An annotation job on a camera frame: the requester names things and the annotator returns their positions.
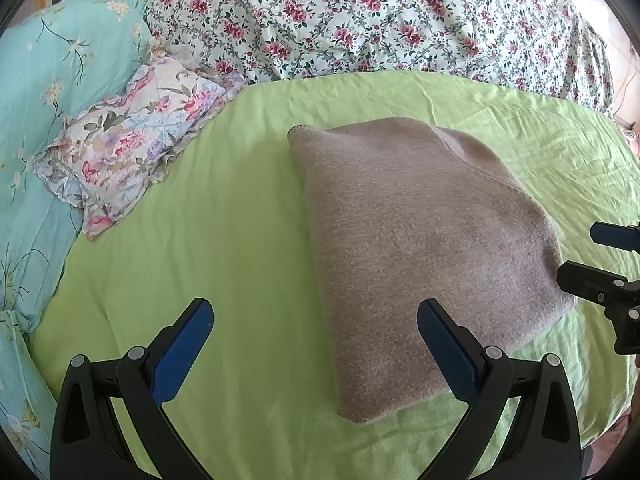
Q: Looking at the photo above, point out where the beige knit sweater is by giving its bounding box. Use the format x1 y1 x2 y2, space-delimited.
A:
287 121 578 426

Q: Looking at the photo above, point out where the ruffled pastel floral pillow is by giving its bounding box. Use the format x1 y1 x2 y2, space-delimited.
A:
32 52 246 240

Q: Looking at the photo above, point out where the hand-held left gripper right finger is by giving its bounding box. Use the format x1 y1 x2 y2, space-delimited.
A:
417 298 584 480

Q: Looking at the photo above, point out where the teal floral pillow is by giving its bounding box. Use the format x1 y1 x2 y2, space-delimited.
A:
0 0 173 333

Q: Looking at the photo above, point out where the teal floral bed cloth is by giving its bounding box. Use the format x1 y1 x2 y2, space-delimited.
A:
0 310 60 461

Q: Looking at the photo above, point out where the light green bed sheet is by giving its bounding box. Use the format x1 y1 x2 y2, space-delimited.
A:
27 71 640 480

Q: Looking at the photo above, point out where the rose print floral duvet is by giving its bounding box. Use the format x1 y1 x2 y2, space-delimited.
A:
142 0 616 118

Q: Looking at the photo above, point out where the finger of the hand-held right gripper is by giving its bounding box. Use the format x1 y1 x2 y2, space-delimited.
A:
557 260 640 356
589 222 640 254

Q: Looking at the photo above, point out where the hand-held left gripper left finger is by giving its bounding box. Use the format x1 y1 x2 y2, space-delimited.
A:
50 298 217 480

